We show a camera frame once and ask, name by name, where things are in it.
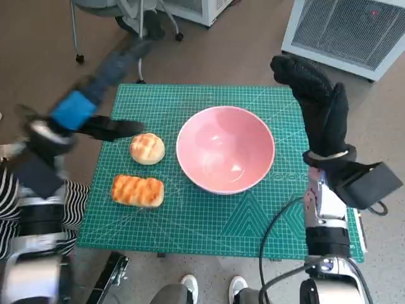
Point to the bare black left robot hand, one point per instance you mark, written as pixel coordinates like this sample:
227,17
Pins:
74,109

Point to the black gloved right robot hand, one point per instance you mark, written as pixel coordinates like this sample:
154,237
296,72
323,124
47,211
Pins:
322,111

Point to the round bread bun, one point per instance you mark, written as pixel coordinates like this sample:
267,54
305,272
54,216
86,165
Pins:
147,149

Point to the long striped bread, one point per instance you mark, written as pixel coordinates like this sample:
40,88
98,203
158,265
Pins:
137,190

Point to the pink bowl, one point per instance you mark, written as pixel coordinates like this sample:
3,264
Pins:
224,149

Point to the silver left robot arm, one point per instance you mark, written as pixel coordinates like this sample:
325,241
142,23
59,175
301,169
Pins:
34,221

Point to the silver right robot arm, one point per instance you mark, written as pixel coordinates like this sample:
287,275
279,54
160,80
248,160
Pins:
329,209

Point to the white cabinet with mesh grille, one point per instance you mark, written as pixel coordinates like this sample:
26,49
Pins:
341,31

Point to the person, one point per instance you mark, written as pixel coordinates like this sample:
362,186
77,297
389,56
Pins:
74,202

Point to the grey chair with casters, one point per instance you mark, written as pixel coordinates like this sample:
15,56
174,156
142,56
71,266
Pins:
95,4

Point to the black bag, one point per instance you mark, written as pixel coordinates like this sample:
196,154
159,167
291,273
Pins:
152,28

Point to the white appliance with glass door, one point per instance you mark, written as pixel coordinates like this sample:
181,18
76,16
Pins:
196,9

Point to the green cutting mat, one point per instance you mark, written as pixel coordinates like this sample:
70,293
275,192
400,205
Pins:
190,221

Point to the white shoe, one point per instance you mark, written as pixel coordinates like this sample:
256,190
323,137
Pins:
238,286
190,285

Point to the person's leg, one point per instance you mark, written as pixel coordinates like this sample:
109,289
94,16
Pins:
250,297
171,294

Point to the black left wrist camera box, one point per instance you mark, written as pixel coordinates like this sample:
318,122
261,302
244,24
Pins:
38,177

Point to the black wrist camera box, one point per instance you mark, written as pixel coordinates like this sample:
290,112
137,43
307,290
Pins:
38,177
367,187

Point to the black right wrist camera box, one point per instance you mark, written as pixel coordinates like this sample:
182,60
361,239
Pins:
367,187

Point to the black table bracket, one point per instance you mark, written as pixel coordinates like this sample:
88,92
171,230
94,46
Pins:
275,260
161,255

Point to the black metal folding bracket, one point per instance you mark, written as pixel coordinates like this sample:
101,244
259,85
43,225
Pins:
107,278

